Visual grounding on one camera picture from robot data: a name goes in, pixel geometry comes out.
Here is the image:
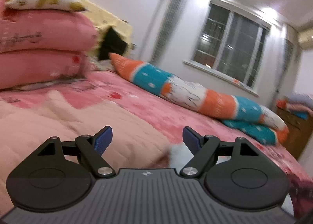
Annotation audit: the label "light blue down jacket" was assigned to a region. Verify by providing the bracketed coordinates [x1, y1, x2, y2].
[169, 143, 194, 172]

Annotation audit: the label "black cushion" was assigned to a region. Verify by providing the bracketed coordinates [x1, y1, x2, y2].
[98, 27, 128, 61]

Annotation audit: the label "pink folded quilt stack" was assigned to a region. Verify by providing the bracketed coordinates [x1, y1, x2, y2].
[1, 0, 98, 89]

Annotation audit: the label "folded blankets on cabinet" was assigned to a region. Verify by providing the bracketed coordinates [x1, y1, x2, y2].
[276, 92, 312, 117]

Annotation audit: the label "yellow cloth cover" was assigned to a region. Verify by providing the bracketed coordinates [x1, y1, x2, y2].
[0, 0, 134, 61]

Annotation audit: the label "orange teal rabbit rolled quilt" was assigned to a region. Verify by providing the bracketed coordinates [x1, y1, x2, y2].
[109, 53, 289, 145]

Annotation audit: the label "window with bars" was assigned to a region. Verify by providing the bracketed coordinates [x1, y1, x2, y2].
[184, 0, 271, 96]

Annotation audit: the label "right grey curtain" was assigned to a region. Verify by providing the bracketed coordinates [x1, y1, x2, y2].
[270, 24, 297, 109]

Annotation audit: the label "wall air conditioner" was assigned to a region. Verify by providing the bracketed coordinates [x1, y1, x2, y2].
[298, 28, 313, 50]

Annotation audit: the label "wooden cabinet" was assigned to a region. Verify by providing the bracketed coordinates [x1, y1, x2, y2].
[276, 108, 312, 160]

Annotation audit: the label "grey curtain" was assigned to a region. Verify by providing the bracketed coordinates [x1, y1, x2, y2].
[270, 24, 297, 109]
[150, 0, 187, 65]

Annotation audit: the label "left grey curtain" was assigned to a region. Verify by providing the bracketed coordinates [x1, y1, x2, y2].
[150, 0, 187, 65]

